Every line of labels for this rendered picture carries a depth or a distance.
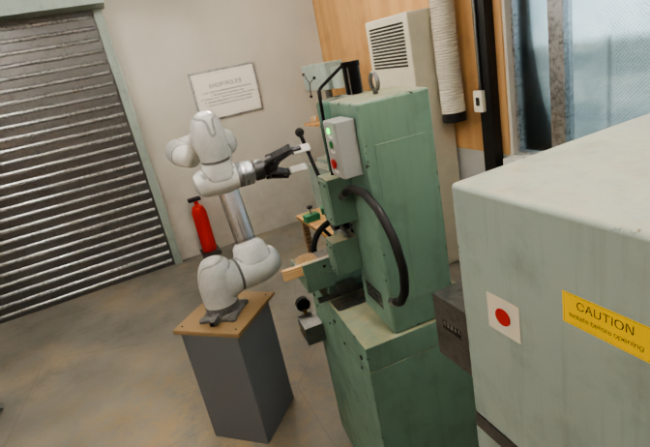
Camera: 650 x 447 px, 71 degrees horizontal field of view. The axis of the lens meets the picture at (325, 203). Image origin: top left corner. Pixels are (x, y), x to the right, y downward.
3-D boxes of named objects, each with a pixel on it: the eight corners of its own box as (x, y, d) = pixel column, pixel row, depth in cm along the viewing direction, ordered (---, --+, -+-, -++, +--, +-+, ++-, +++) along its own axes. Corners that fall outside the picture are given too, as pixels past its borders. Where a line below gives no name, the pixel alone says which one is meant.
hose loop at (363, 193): (369, 278, 151) (349, 174, 139) (422, 326, 120) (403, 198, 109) (353, 283, 149) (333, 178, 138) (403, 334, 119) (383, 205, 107)
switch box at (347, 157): (350, 168, 137) (340, 115, 132) (364, 174, 127) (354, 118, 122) (332, 173, 135) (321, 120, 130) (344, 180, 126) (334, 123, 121)
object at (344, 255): (355, 260, 159) (349, 229, 155) (363, 268, 152) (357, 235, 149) (330, 269, 156) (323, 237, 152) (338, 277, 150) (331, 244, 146)
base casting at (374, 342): (403, 262, 204) (400, 244, 201) (488, 323, 152) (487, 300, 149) (311, 295, 192) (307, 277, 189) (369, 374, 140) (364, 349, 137)
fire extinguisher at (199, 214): (218, 248, 464) (201, 193, 445) (221, 253, 447) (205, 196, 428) (200, 253, 458) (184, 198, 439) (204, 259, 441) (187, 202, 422)
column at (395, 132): (421, 283, 167) (393, 85, 145) (457, 311, 147) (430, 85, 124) (366, 304, 161) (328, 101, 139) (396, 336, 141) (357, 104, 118)
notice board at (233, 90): (263, 108, 453) (252, 61, 439) (264, 108, 452) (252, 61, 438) (200, 123, 431) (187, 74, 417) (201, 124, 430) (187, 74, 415)
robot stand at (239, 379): (215, 435, 224) (180, 333, 205) (245, 392, 250) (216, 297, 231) (268, 444, 212) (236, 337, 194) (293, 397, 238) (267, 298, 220)
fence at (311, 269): (443, 230, 183) (441, 218, 181) (445, 231, 182) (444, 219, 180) (304, 278, 167) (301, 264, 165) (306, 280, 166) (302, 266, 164)
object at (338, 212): (347, 212, 151) (339, 168, 146) (358, 219, 143) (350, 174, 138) (324, 219, 149) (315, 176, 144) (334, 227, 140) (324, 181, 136)
